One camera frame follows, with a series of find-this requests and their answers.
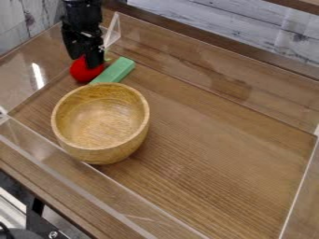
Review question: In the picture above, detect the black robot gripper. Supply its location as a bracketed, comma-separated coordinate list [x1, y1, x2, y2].
[61, 0, 102, 69]

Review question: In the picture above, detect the red felt fruit green stem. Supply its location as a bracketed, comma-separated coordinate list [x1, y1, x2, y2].
[69, 51, 103, 82]

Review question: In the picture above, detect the green rectangular block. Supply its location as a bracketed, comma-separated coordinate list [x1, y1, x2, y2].
[90, 57, 136, 84]

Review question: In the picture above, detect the light wooden bowl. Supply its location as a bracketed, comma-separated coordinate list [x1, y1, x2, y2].
[50, 83, 150, 164]

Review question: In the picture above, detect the clear acrylic corner bracket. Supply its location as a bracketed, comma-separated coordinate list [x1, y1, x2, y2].
[102, 12, 121, 49]

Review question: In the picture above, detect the black metal table leg bracket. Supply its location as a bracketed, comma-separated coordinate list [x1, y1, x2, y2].
[26, 198, 69, 239]

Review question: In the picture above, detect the black cable under table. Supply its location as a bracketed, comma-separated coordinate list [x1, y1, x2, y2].
[0, 221, 15, 239]

